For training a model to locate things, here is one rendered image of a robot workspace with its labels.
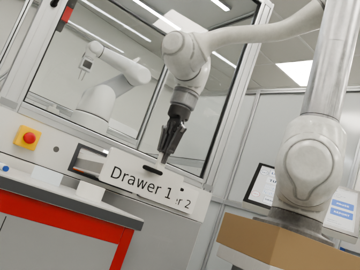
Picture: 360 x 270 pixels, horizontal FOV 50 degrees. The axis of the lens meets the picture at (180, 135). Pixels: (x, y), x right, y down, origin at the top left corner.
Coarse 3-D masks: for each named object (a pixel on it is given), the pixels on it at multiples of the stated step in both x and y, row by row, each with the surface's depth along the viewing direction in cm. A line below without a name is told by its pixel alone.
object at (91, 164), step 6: (78, 156) 148; (84, 156) 142; (90, 156) 137; (96, 156) 132; (78, 162) 144; (84, 162) 139; (90, 162) 134; (96, 162) 129; (102, 162) 126; (78, 168) 142; (84, 168) 137; (90, 168) 132; (96, 168) 127; (96, 174) 126
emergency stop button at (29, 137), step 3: (30, 132) 132; (24, 135) 131; (27, 135) 131; (30, 135) 131; (33, 135) 132; (24, 138) 131; (27, 138) 131; (30, 138) 131; (33, 138) 132; (27, 141) 131; (30, 141) 131; (33, 141) 132
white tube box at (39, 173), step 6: (36, 168) 111; (42, 168) 111; (36, 174) 111; (42, 174) 111; (48, 174) 112; (54, 174) 112; (60, 174) 113; (42, 180) 111; (48, 180) 112; (54, 180) 112; (60, 180) 113
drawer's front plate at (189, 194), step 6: (186, 186) 173; (180, 192) 171; (186, 192) 173; (192, 192) 174; (198, 192) 176; (180, 198) 171; (186, 198) 173; (192, 198) 174; (180, 204) 171; (186, 204) 173; (192, 204) 174; (180, 210) 171; (186, 210) 173; (192, 210) 175
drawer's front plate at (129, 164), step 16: (112, 160) 119; (128, 160) 122; (144, 160) 125; (128, 176) 122; (144, 176) 125; (160, 176) 128; (176, 176) 132; (144, 192) 125; (160, 192) 129; (176, 192) 132
